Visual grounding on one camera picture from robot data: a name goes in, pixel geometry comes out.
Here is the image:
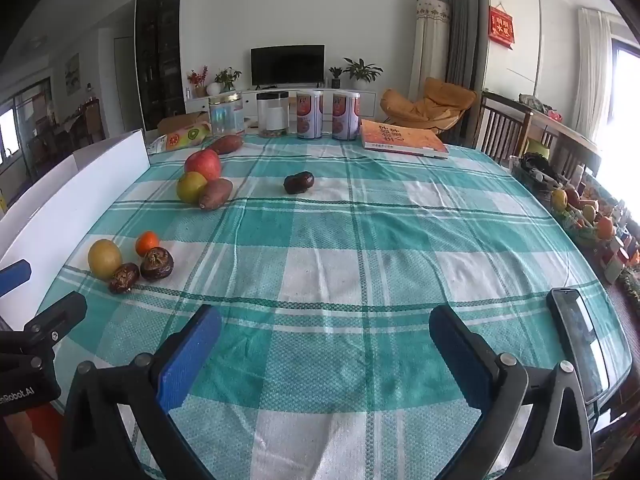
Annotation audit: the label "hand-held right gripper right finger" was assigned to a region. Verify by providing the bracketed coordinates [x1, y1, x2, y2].
[429, 304, 593, 480]

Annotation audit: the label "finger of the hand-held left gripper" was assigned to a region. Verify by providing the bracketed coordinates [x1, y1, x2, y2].
[0, 260, 32, 297]
[22, 291, 88, 358]

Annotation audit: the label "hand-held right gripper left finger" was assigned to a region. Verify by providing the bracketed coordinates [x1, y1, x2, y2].
[59, 304, 223, 480]

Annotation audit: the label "yellow pear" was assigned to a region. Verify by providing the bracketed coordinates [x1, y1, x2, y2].
[88, 239, 123, 281]

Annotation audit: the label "small wrinkled dark fruit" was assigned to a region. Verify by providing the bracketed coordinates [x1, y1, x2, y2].
[109, 263, 141, 294]

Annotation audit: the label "large wrinkled dark fruit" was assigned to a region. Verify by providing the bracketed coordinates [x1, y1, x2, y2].
[140, 248, 175, 281]

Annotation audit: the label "orange tangerine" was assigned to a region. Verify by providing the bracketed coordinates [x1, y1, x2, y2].
[135, 231, 160, 257]

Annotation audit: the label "sweet potato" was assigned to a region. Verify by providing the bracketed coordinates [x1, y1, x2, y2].
[198, 178, 234, 211]
[205, 135, 245, 156]

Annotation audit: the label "yellow-green apple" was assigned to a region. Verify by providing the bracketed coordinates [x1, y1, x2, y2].
[176, 171, 208, 205]

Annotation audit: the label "white cardboard panel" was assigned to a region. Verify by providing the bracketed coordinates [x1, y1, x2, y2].
[0, 129, 151, 281]

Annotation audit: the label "black smartphone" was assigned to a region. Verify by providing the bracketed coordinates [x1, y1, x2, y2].
[546, 288, 611, 403]

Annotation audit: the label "teal plaid tablecloth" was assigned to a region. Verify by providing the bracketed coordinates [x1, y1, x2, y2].
[37, 132, 633, 480]

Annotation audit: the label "red apple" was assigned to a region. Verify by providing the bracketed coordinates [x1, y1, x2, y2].
[184, 149, 222, 182]

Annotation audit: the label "smooth dark brown fruit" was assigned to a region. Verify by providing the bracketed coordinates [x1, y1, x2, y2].
[283, 171, 316, 195]

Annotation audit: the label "fruit print snack packet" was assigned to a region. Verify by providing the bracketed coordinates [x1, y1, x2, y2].
[147, 122, 212, 153]

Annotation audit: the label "orange book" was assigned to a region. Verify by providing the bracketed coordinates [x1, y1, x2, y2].
[360, 119, 449, 159]

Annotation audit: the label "cardboard box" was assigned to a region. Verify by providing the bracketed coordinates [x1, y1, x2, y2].
[157, 111, 211, 133]

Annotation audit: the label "dark wooden chair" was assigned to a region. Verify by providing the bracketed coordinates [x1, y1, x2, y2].
[475, 91, 531, 163]
[522, 110, 601, 176]

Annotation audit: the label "clear jar gold lid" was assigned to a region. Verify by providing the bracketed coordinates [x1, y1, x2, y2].
[208, 91, 246, 137]

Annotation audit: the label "orange lounge chair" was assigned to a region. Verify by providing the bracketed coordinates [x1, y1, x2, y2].
[380, 77, 477, 133]

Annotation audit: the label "clear jar black lid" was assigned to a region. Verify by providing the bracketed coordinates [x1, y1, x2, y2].
[256, 91, 290, 138]

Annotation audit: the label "red label can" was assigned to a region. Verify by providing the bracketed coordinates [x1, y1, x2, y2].
[296, 90, 324, 141]
[332, 91, 361, 141]

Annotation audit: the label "dark glass cabinet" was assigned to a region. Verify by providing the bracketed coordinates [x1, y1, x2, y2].
[134, 0, 187, 131]

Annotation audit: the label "white television cabinet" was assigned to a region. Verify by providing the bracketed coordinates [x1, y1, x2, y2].
[185, 87, 381, 121]

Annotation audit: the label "red flowers in vase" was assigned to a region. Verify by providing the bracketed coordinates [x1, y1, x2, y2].
[187, 66, 209, 98]

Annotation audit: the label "green plant white pot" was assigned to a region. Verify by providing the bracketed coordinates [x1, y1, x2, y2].
[214, 67, 242, 96]

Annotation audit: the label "large leafy potted plant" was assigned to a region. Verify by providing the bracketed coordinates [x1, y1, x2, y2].
[343, 57, 384, 91]

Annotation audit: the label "black television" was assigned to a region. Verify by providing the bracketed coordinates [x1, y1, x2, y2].
[250, 45, 325, 86]

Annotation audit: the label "covered standing air conditioner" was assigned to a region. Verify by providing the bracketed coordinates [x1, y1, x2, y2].
[409, 0, 451, 103]

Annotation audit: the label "white curtain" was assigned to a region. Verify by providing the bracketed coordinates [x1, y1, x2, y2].
[572, 7, 626, 141]

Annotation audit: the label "grey curtain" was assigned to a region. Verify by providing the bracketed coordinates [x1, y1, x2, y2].
[437, 0, 491, 93]

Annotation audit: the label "framed wall picture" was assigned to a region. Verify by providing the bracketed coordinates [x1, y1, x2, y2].
[65, 52, 81, 96]

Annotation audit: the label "red wall hanging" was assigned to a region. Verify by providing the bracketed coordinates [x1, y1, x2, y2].
[488, 5, 516, 50]

